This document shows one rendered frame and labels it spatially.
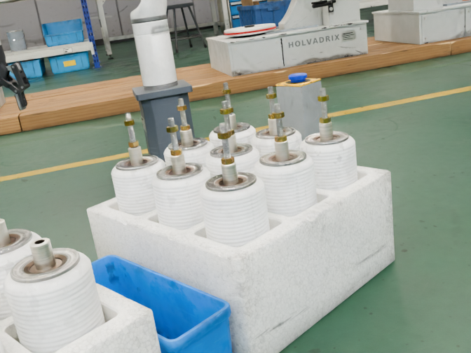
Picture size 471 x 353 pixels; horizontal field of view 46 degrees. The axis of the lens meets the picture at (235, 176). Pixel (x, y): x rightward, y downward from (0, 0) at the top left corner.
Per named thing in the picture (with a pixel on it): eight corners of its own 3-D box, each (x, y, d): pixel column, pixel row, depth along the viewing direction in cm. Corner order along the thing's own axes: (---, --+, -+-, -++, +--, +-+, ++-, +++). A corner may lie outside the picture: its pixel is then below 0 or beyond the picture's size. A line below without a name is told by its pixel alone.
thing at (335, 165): (313, 248, 97) (304, 150, 92) (304, 227, 106) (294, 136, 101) (367, 240, 97) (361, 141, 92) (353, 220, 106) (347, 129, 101)
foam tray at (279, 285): (106, 295, 106) (85, 208, 100) (246, 220, 131) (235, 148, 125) (254, 373, 79) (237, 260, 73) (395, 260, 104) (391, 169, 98)
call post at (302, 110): (289, 218, 129) (275, 85, 119) (308, 207, 133) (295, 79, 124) (314, 224, 124) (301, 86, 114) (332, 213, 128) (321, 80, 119)
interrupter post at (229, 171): (242, 183, 81) (240, 162, 80) (230, 188, 79) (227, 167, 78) (232, 180, 83) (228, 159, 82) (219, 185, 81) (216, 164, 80)
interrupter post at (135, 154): (132, 168, 96) (129, 150, 95) (129, 164, 98) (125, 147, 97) (146, 164, 97) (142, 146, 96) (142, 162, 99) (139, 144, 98)
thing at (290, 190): (264, 276, 90) (251, 171, 85) (267, 249, 99) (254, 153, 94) (324, 272, 89) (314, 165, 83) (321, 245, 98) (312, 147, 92)
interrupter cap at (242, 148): (261, 150, 96) (261, 146, 95) (225, 162, 92) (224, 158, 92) (237, 144, 102) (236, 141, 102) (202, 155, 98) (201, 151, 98)
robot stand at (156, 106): (151, 188, 163) (131, 87, 154) (199, 178, 166) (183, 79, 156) (157, 204, 149) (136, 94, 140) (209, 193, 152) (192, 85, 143)
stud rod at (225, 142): (234, 173, 80) (227, 122, 78) (229, 175, 80) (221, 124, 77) (230, 171, 81) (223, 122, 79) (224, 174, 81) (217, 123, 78)
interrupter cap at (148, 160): (121, 175, 93) (120, 171, 93) (112, 165, 100) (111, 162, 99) (164, 164, 95) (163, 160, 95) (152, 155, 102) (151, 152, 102)
